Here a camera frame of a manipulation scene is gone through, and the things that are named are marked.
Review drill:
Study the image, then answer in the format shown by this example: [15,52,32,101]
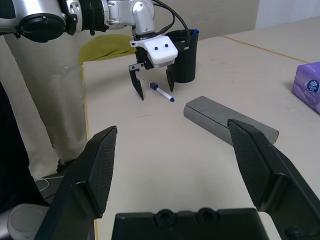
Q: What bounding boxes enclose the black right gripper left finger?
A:
[33,125,118,240]

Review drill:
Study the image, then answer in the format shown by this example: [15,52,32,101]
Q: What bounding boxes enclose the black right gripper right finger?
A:
[227,119,320,240]

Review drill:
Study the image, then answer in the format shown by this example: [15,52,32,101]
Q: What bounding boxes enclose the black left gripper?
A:
[128,46,175,101]

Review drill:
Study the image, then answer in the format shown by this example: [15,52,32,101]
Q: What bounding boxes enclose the thin white marker blue clip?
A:
[149,82,176,103]

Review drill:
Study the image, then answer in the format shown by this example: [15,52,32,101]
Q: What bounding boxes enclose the grey glasses case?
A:
[183,96,280,145]

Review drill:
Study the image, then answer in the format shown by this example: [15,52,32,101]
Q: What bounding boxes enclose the black plastic cup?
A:
[164,29,200,84]

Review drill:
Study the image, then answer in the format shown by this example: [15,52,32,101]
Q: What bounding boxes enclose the yellow cloth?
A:
[78,34,137,68]

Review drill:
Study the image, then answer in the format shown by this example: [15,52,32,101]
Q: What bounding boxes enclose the purple tissue pack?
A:
[291,61,320,113]

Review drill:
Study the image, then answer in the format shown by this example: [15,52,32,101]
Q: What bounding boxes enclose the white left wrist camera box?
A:
[129,36,179,69]

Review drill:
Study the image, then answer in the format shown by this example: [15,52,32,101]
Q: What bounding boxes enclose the white floor cable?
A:
[34,174,65,193]

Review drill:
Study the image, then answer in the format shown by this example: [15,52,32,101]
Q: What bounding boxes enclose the black left wrist camera cable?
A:
[152,0,192,51]

